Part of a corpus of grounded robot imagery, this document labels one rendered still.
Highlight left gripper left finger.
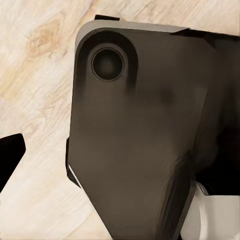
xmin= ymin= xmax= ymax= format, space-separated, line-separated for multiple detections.
xmin=0 ymin=133 xmax=26 ymax=193

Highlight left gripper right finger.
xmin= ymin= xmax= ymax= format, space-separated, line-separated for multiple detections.
xmin=224 ymin=133 xmax=240 ymax=173

